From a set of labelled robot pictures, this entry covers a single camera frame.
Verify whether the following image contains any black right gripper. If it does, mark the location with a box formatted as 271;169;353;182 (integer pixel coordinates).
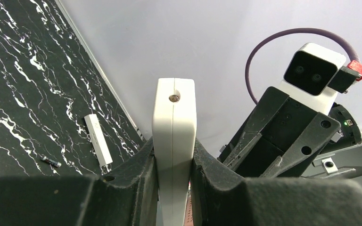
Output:
218;87;362;178

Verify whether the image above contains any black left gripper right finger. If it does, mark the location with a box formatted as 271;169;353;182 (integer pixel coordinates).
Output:
191;141;362;226

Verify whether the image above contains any aluminium frame rail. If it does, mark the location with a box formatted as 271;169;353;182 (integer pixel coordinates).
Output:
54;0;146;144

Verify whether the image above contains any white rectangular bar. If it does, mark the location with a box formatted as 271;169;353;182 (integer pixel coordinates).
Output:
84;114;113;167

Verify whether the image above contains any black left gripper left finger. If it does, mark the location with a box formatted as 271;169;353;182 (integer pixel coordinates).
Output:
0;140;158;226

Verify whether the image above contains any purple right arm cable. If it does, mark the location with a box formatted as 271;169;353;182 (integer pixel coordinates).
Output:
245;27;360;105

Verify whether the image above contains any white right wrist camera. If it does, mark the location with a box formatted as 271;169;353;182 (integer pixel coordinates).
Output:
277;42;362;114

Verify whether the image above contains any white remote control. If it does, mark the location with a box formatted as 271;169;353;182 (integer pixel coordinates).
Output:
152;78;197;226

